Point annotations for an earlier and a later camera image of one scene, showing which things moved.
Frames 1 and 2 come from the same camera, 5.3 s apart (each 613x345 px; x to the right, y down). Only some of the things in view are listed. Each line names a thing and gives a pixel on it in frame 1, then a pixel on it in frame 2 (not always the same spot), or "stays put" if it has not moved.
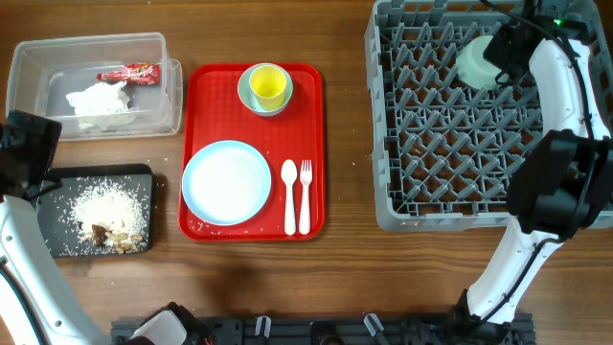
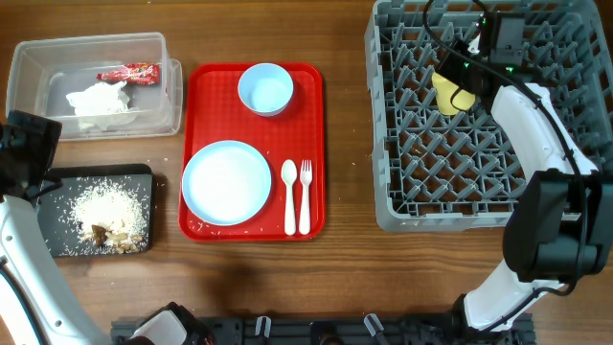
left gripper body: (32, 149) stays put
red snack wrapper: (144, 74) stays put
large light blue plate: (226, 183) stays put
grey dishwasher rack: (442, 151) stays put
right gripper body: (499, 50) -> (458, 69)
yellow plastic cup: (267, 83) -> (444, 90)
